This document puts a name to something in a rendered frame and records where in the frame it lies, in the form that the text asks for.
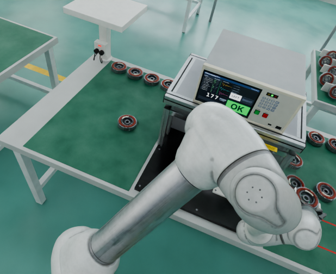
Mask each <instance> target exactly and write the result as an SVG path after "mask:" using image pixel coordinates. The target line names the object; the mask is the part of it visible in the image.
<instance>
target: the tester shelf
mask: <svg viewBox="0 0 336 274"><path fill-rule="evenodd" d="M206 60H207V58H205V57H202V56H199V55H196V54H193V53H191V54H190V55H189V57H188V58H187V60H186V62H185V63H184V65H183V66H182V68H181V70H180V71H179V72H178V74H177V76H176V77H175V79H174V80H173V82H172V84H171V85H170V87H169V88H168V90H167V92H166V93H165V95H164V99H163V102H164V103H167V104H170V105H172V106H175V107H177V108H181V109H183V110H186V111H189V112H192V110H193V109H194V108H196V107H197V106H198V105H200V104H198V103H196V102H193V101H192V100H193V98H194V94H195V91H196V87H197V84H198V80H199V77H200V74H201V71H202V67H203V64H204V63H205V62H206ZM306 107H307V100H306V101H305V103H304V104H303V106H302V107H301V109H300V110H299V111H298V113H297V114H296V116H295V117H294V118H293V120H292V121H291V123H290V124H289V125H288V127H287V128H286V130H285V131H284V133H283V134H281V133H278V132H275V131H272V130H270V129H267V128H264V127H261V126H259V125H256V124H253V123H250V122H248V123H249V124H250V125H251V126H252V128H253V129H254V130H255V131H256V132H257V133H258V135H259V136H260V137H261V138H262V139H264V140H267V141H269V142H272V143H274V144H277V145H280V146H283V147H286V148H288V149H291V150H293V151H296V152H299V153H302V151H303V150H304V149H305V148H306Z"/></svg>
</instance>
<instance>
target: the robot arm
mask: <svg viewBox="0 0 336 274"><path fill-rule="evenodd" d="M216 187H219V188H220V190H221V191H222V193H223V194H224V196H225V197H226V199H228V201H229V202H230V204H231V205H232V206H233V208H234V210H235V211H236V213H237V214H238V215H239V216H240V218H241V219H242V220H241V221H240V222H239V223H238V225H237V236H238V238H239V239H240V240H241V241H242V242H243V243H245V244H248V245H251V246H276V245H283V244H287V245H294V246H296V247H297V248H299V249H302V250H305V251H309V250H313V249H314V248H316V247H317V246H318V244H319V242H320V240H321V235H322V229H321V224H320V222H321V221H322V220H323V219H324V218H325V217H326V216H327V214H326V213H323V211H322V209H321V205H320V203H319V205H318V207H317V208H315V209H314V208H313V207H312V206H310V205H308V204H305V203H304V202H303V201H302V200H300V199H299V197H298V195H297V193H296V187H295V188H294V190H293V188H292V187H291V186H290V185H289V181H288V179H287V177H286V176H285V174H284V172H283V170H282V169H281V167H280V166H279V164H278V162H277V160H276V159H275V157H274V156H273V155H272V154H271V152H270V151H269V149H268V148H267V146H266V145H265V143H264V141H263V139H262V138H261V137H260V136H259V135H258V133H257V132H256V131H255V130H254V129H253V128H252V126H251V125H250V124H249V123H248V122H247V121H246V120H245V119H244V118H243V117H242V116H240V115H239V114H237V113H236V112H235V111H233V110H232V109H230V108H229V107H227V106H225V105H223V104H220V103H216V102H205V103H202V104H200V105H198V106H197V107H196V108H194V109H193V110H192V112H191V113H190V114H189V115H188V117H187V119H186V123H185V136H184V138H183V140H182V142H181V144H180V146H179V148H178V150H177V153H176V156H175V160H174V161H173V162H172V163H171V164H170V165H169V166H168V167H167V168H165V169H164V170H163V171H162V172H161V173H160V174H158V175H157V176H156V177H155V179H154V180H152V181H151V182H150V183H149V184H148V185H147V186H146V187H144V188H143V189H142V190H141V191H140V192H139V193H138V194H137V195H136V196H135V197H134V198H133V199H132V200H130V201H129V202H128V203H127V204H126V205H125V206H124V207H123V208H122V209H121V210H120V211H119V212H118V213H116V214H115V215H114V216H113V217H112V218H111V219H110V220H109V221H108V222H107V223H106V224H105V225H103V226H102V227H101V228H100V229H95V228H93V229H92V228H89V227H87V226H78V227H72V228H70V229H68V230H66V231H64V232H63V233H62V234H61V235H60V236H59V237H58V238H57V240H56V242H55V244H54V247H53V251H52V256H51V274H114V273H115V271H116V270H117V268H118V266H119V263H120V257H121V256H122V255H123V254H125V253H126V252H127V251H128V250H129V249H131V248H132V247H133V246H134V245H136V244H137V243H138V242H139V241H140V240H142V239H143V238H144V237H145V236H146V235H148V234H149V233H150V232H151V231H153V230H154V229H155V228H157V227H158V226H159V225H160V224H161V223H163V222H164V221H165V220H166V219H168V218H169V217H170V216H171V215H172V214H174V213H175V212H176V211H177V210H178V209H180V208H181V207H182V206H183V205H185V204H186V203H187V202H189V201H190V200H191V199H192V198H193V197H195V196H196V195H197V194H198V193H199V192H201V191H202V190H211V189H214V188H216Z"/></svg>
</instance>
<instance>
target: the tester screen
mask: <svg viewBox="0 0 336 274"><path fill-rule="evenodd" d="M207 92H208V93H211V94H214V95H217V96H219V99H218V100H215V99H212V98H210V97H207V96H206V93H207ZM231 92H232V93H234V94H237V95H240V96H243V97H246V98H249V99H252V100H254V101H255V100H256V98H257V96H258V94H259V92H260V90H257V89H254V88H251V87H249V86H246V85H242V84H240V83H237V82H234V81H231V80H229V79H226V78H222V77H219V76H216V75H214V74H211V73H208V72H204V75H203V78H202V82H201V86H200V89H199V92H198V95H197V99H199V100H201V101H204V102H208V101H206V100H203V99H201V98H198V96H199V95H200V96H203V97H206V98H209V99H212V100H214V101H217V102H220V103H223V105H226V103H227V101H228V100H230V101H233V102H236V103H239V104H242V105H244V106H247V107H250V109H251V107H252V105H253V103H254V101H253V103H252V105H248V104H246V103H243V102H239V101H237V100H234V99H231V98H229V96H230V94H231ZM249 111H250V110H249ZM248 113H249V112H248Z"/></svg>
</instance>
